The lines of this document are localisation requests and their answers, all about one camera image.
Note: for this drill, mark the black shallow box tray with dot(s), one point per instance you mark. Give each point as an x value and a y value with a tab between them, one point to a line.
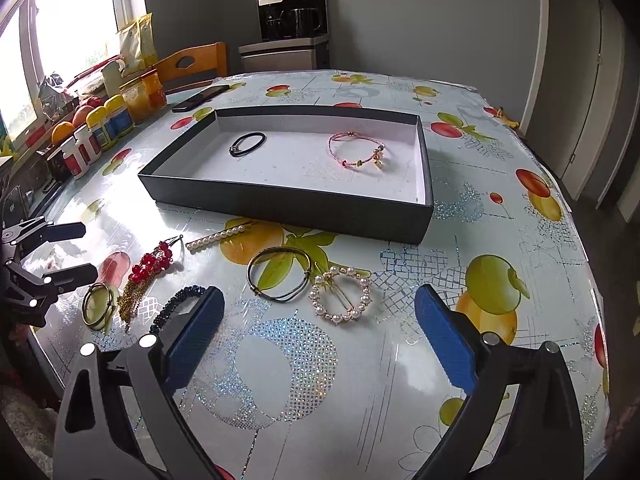
300	170

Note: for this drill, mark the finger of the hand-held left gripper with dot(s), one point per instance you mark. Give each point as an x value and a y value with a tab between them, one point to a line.
70	276
60	232

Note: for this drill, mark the yellow capped blue bottle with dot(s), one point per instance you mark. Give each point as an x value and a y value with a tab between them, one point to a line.
119	116
100	129

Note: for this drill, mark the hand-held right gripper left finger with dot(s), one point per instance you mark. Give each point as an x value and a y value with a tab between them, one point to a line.
195	340

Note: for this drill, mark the white plastic bottle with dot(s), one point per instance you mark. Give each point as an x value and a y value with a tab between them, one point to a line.
112	79

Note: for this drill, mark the round pearl hair clip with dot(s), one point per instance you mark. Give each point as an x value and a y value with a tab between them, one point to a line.
320	307

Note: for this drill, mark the pearl bar hair clip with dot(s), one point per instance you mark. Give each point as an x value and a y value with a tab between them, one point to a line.
215	238

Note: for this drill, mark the white and red bottle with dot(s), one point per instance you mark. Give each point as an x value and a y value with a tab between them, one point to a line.
74	159
86	146

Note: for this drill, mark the fruit printed tablecloth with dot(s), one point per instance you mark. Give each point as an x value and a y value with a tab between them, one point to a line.
350	385

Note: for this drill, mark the black smartphone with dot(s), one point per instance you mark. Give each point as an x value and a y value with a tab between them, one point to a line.
200	98

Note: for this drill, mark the yellow peel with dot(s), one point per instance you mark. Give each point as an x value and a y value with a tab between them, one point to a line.
506	119

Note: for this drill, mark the orange lidded jar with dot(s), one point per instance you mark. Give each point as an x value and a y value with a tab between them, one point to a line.
154	89

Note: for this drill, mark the red beaded tassel hair clip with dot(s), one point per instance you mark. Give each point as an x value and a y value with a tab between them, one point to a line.
150	262

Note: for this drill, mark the silver foil bag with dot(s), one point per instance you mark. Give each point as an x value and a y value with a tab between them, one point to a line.
52	95

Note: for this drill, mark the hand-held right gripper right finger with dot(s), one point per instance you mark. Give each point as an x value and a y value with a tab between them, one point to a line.
445	340

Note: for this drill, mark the wooden chair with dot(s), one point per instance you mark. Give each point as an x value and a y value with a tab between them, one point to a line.
210	62

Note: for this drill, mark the glass honey jar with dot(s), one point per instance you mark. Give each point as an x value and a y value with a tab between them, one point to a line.
134	102

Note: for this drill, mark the window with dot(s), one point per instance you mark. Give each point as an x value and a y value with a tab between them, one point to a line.
65	25

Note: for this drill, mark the black water dispenser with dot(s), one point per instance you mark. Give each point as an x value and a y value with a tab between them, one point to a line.
292	25

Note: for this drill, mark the white door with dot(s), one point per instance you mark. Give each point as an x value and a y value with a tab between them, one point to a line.
575	85

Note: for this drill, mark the yellow bags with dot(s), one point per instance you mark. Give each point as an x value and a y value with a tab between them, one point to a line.
137	42

